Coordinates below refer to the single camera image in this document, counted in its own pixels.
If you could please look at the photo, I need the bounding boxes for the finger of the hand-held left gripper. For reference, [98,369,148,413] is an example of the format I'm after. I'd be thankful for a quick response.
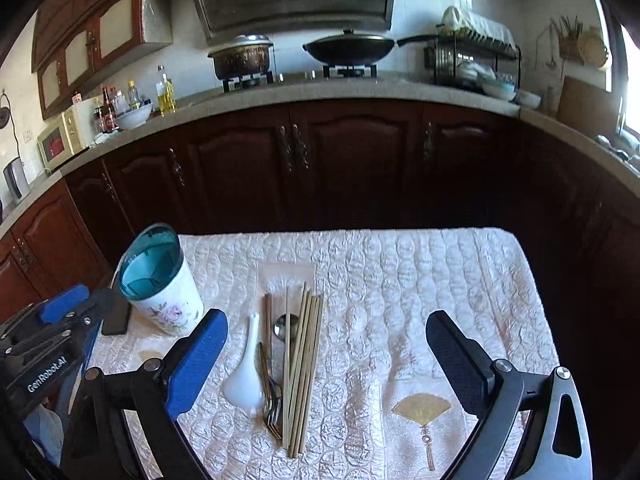
[10,287,117,357]
[0,284,91,344]

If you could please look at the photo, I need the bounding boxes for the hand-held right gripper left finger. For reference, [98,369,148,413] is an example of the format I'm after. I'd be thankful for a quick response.
[59,308,229,480]

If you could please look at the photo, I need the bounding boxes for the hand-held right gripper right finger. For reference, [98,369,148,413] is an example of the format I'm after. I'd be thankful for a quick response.
[425,309,594,480]

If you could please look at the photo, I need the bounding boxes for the white ceramic soup spoon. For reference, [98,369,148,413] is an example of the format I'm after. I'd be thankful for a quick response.
[221,312,265,409]

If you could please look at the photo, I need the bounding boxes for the white floral utensil holder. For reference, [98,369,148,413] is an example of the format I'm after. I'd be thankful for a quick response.
[116,223,205,337]

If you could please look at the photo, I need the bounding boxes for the metal fork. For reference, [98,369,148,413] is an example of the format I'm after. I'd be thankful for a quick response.
[256,341,281,433]
[262,375,285,441]

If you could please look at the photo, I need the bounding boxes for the dark brown chopstick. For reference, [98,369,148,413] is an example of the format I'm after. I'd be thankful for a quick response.
[263,293,274,376]

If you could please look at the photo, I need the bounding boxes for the metal spoon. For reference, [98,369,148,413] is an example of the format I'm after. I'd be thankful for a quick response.
[272,313,301,361]

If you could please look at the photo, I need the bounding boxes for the bundle of bamboo chopsticks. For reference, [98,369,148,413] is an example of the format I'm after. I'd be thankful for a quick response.
[282,282,326,460]

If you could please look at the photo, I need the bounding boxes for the person's left hand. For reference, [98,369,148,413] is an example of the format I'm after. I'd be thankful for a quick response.
[22,402,66,469]

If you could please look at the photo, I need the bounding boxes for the black smartphone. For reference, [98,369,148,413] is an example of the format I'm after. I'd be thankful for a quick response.
[101,290,133,336]

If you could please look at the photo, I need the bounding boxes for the white quilted tablecloth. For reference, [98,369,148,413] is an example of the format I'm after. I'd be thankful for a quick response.
[85,227,561,480]

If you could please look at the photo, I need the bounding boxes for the white electric kettle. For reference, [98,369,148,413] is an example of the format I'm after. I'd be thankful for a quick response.
[4,158,31,200]

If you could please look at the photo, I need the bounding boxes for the cream yellow microwave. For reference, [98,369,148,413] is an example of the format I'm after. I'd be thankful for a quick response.
[37,99,103,173]

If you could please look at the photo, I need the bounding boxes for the large white bowl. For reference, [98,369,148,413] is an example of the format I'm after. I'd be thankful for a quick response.
[114,104,152,130]

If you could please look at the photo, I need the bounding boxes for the dark sauce bottle red label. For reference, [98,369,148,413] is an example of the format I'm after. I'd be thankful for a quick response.
[102,86,117,132]

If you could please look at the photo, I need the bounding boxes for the dark wooden base cabinet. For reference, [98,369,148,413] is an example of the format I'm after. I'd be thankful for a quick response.
[0,99,640,411]

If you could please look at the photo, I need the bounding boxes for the yellow cooking oil bottle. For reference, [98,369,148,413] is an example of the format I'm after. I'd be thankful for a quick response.
[156,65,177,115]

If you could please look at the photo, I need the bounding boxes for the metal faucet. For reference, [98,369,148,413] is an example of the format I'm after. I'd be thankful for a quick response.
[595,132,640,167]

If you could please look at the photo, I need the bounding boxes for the light blue bowl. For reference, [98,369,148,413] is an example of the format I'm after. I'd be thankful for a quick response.
[481,81,517,102]

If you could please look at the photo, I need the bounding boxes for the gas stove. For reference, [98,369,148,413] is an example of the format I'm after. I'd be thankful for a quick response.
[220,62,381,95]

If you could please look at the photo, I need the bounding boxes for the wooden cutting board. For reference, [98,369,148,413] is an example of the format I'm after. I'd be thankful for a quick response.
[556,76,612,133]

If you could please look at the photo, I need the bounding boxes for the brown cooking pot with lid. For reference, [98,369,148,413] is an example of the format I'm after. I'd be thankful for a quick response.
[207,34,275,81]

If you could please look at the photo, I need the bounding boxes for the grey stone countertop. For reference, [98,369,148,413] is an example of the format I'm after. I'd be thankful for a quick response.
[0,71,640,241]

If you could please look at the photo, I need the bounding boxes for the black dish rack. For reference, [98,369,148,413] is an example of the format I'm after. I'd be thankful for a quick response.
[424,35,522,92]

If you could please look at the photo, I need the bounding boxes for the black wok with lid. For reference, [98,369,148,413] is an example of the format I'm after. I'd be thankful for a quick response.
[302,29,438,66]

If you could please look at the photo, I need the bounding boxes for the stack of white dishes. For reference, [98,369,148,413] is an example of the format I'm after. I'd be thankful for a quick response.
[442,6,517,51]

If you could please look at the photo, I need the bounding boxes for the round woven strainer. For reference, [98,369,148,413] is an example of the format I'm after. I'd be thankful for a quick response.
[580,27,611,68]

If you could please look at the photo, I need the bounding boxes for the steel range hood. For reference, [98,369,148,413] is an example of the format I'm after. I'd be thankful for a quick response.
[180,0,399,47]

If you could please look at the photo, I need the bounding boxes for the wooden wall cabinet glass doors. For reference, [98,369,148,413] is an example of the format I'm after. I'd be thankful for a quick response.
[32,0,175,121]

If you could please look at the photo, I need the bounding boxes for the wall utensil basket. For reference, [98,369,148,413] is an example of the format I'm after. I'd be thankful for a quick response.
[550,15,583,61]

